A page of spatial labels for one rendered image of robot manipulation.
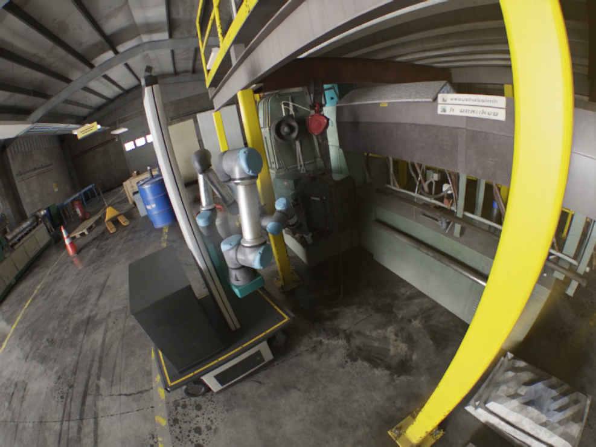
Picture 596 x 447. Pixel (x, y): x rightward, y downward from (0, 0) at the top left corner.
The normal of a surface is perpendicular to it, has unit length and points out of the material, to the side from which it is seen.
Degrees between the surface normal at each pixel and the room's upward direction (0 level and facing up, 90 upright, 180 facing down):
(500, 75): 90
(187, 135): 90
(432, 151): 90
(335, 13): 90
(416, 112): 78
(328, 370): 0
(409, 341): 0
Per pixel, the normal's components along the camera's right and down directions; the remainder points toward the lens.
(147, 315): 0.59, 0.26
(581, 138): -0.90, 0.14
